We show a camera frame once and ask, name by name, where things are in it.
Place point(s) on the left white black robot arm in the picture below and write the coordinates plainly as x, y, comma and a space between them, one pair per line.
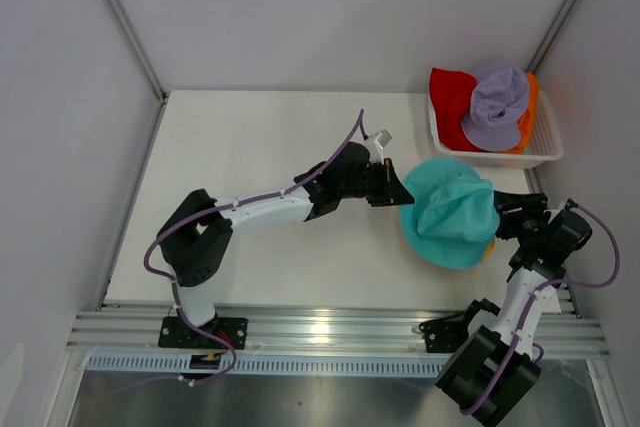
194, 240

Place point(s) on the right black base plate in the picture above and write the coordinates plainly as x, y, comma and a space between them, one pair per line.
444, 335

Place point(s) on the right aluminium corner post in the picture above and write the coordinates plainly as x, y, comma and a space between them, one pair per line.
552, 34

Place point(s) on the teal bucket hat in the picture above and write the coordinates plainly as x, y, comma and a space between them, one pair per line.
453, 220

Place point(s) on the left aluminium corner post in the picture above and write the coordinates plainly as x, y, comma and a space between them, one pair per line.
128, 34

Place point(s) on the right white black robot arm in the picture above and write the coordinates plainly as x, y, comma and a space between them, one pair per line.
494, 367

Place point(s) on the aluminium mounting rail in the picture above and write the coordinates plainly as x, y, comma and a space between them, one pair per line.
278, 330

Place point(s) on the yellow bucket hat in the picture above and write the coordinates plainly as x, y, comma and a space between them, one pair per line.
488, 250

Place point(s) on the orange bucket hat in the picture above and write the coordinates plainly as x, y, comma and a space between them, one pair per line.
527, 120

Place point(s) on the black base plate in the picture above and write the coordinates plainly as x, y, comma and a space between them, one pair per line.
175, 334
444, 335

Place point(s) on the lavender bucket hat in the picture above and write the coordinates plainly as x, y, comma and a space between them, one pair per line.
498, 101

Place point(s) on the aluminium corner post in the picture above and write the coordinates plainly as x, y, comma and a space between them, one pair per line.
552, 34
128, 34

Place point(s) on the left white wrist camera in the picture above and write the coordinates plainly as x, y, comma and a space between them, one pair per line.
375, 145

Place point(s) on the red bucket hat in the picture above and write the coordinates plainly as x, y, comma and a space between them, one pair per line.
450, 94

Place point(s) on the white slotted cable duct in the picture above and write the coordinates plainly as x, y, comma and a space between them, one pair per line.
254, 364

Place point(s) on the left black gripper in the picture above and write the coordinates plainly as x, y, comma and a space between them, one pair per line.
391, 191

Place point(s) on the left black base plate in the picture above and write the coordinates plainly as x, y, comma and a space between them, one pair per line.
175, 334

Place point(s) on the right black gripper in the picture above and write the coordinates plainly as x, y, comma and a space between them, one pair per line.
507, 201

